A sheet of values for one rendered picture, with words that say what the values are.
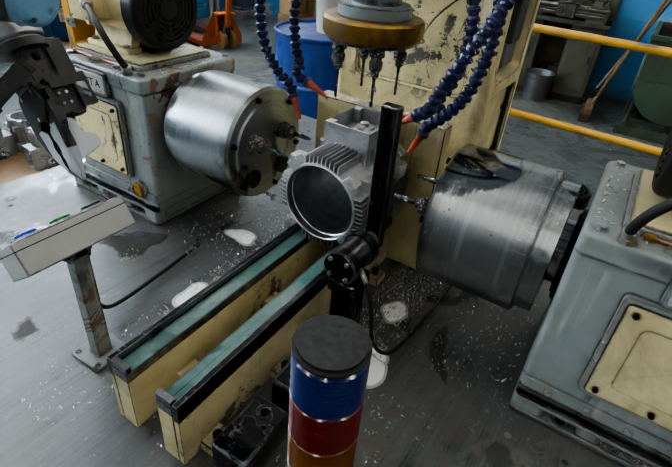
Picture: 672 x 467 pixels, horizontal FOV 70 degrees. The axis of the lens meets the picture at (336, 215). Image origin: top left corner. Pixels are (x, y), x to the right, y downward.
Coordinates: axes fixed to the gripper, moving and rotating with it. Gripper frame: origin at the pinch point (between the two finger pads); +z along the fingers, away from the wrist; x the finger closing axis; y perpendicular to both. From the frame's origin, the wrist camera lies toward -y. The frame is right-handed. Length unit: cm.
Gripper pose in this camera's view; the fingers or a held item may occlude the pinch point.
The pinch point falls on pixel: (74, 173)
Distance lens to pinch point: 84.6
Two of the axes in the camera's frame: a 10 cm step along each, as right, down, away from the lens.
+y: 5.4, -4.1, 7.3
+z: 3.8, 9.0, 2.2
